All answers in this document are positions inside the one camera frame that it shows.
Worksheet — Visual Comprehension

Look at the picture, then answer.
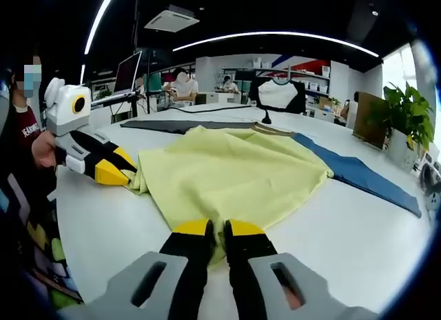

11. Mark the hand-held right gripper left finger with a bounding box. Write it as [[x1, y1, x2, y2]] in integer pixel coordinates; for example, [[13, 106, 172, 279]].
[[59, 218, 216, 320]]

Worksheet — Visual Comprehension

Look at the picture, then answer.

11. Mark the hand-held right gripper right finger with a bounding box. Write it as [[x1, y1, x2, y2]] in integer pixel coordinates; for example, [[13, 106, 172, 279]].
[[223, 219, 377, 320]]

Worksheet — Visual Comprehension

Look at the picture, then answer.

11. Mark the yellow blue black garment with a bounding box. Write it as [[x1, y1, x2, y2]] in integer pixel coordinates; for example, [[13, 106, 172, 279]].
[[119, 119, 423, 270]]

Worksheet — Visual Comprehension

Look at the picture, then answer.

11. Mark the person's left hand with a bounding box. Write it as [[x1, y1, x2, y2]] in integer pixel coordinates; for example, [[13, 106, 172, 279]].
[[31, 129, 66, 169]]

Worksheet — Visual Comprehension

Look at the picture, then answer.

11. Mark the person's upper body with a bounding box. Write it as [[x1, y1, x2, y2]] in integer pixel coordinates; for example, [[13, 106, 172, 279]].
[[0, 50, 85, 309]]

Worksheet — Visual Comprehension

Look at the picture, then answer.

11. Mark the white ceiling air conditioner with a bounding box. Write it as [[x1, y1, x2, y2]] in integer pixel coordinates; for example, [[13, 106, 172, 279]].
[[143, 8, 201, 34]]

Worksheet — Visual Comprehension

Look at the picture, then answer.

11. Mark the white black raglan shirt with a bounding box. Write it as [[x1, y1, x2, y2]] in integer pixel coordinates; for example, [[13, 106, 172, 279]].
[[248, 77, 307, 114]]

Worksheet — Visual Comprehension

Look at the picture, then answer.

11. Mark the brown cardboard box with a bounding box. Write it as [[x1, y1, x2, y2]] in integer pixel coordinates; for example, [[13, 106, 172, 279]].
[[351, 91, 391, 151]]

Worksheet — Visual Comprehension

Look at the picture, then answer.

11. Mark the green plant in white pot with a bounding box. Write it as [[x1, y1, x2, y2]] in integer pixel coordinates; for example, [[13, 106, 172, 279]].
[[364, 81, 435, 173]]

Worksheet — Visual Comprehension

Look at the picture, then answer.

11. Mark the shelf with white bins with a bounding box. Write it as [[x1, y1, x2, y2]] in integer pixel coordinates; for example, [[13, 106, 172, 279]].
[[220, 57, 331, 97]]

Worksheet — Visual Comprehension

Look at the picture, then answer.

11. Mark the black gooseneck cable with base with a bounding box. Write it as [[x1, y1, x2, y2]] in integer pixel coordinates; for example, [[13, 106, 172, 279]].
[[164, 103, 274, 126]]

